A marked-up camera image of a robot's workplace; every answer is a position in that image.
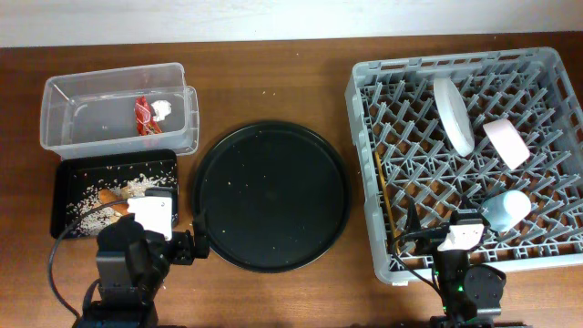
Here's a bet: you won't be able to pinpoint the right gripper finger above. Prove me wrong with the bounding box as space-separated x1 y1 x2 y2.
404 200 422 232
459 196 482 215

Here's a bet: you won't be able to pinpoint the wooden chopstick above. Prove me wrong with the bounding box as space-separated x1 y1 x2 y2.
373 150 396 238
385 200 401 255

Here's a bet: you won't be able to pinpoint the light blue plastic cup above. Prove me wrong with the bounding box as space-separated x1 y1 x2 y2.
482 190 531 232

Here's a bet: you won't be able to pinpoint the pink bowl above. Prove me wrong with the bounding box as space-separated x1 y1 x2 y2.
483 118 530 169

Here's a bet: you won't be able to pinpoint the orange carrot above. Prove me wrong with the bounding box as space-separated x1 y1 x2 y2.
97 189 128 216

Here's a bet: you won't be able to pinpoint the food scraps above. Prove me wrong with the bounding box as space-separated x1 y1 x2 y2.
64 161 178 238

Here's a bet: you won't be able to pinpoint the grey round plate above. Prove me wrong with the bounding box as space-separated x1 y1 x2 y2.
434 77 475 157

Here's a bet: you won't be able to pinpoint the red snack wrapper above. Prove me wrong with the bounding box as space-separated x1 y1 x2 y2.
134 97 162 136

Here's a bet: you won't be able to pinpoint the white tissue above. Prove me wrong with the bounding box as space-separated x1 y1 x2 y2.
150 100 172 122

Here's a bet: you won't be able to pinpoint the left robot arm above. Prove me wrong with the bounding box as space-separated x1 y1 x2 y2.
75 214 210 328

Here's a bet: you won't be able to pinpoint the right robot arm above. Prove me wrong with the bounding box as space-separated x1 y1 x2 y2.
391 198 506 328

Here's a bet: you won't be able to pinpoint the grey dishwasher rack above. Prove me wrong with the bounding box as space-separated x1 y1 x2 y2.
344 47 582 285

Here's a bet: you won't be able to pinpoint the clear plastic waste bin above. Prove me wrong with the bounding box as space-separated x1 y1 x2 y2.
39 63 199 159

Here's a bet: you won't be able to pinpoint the round black serving tray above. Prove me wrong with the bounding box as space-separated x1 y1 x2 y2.
190 121 352 273

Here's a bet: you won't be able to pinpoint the black rectangular tray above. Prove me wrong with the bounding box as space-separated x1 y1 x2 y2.
50 149 179 238

